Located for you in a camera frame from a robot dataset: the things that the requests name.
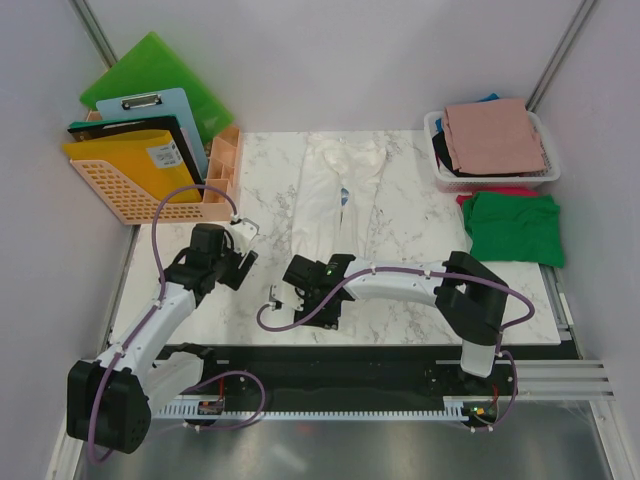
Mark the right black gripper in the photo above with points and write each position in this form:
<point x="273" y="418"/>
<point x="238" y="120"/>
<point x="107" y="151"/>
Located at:
<point x="328" y="320"/>

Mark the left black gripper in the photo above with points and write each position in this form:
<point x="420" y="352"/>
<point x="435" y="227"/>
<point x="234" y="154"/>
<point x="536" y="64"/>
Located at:
<point x="234" y="278"/>

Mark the white printed t shirt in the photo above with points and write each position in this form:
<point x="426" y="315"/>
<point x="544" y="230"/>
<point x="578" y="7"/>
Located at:
<point x="336" y="195"/>

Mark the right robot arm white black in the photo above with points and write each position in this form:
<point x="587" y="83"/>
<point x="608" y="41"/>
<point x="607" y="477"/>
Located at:
<point x="470" y="297"/>

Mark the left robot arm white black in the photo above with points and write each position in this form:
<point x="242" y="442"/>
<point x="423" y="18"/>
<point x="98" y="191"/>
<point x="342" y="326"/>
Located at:
<point x="111" y="400"/>

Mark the orange mesh file holder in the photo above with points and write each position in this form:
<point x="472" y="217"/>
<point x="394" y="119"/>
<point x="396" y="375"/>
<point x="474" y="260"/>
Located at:
<point x="134" y="206"/>

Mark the yellow folder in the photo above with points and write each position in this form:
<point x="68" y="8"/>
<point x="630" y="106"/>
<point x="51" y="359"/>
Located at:
<point x="149" y="158"/>

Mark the red t shirt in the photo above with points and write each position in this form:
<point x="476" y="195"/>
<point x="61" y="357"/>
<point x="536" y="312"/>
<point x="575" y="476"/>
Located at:
<point x="508" y="191"/>

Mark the light blue clipboard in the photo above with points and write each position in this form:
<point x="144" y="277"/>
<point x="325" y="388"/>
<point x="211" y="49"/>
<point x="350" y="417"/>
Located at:
<point x="172" y="101"/>

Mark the black garment in basket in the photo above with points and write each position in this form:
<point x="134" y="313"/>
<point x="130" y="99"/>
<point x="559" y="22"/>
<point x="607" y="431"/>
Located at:
<point x="442" y="152"/>

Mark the green t shirt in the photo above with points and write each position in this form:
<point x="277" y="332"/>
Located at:
<point x="514" y="229"/>

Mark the black folder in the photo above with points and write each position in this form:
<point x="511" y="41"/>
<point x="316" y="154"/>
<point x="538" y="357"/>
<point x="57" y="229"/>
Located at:
<point x="83" y="131"/>

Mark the green plastic board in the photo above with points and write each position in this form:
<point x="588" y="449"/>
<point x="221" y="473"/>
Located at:
<point x="151" y="65"/>

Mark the pink folded t shirt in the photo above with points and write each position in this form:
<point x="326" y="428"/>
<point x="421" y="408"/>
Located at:
<point x="492" y="138"/>

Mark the white laundry basket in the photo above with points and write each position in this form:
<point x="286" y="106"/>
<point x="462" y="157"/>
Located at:
<point x="447" y="182"/>

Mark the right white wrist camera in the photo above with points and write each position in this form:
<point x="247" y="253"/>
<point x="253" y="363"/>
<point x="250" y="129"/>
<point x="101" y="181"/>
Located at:
<point x="284" y="294"/>

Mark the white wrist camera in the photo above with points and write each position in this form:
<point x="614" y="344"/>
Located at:
<point x="242" y="232"/>
<point x="284" y="294"/>

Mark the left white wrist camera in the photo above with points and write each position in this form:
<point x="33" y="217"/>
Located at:
<point x="242" y="232"/>

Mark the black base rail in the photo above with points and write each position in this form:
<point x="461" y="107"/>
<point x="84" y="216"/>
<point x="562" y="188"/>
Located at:
<point x="339" y="377"/>

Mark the white cable duct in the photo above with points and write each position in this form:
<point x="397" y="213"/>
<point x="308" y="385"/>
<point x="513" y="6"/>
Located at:
<point x="208" y="408"/>

